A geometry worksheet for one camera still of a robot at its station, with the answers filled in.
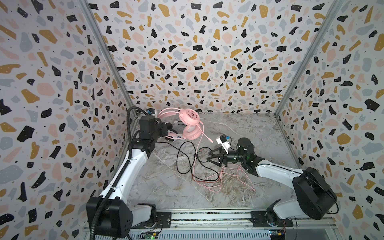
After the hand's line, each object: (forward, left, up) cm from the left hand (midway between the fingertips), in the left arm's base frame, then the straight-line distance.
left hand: (163, 121), depth 79 cm
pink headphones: (-5, -14, +7) cm, 17 cm away
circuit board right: (-47, -55, -28) cm, 78 cm away
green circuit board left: (-48, +5, -29) cm, 56 cm away
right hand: (-16, -23, -8) cm, 29 cm away
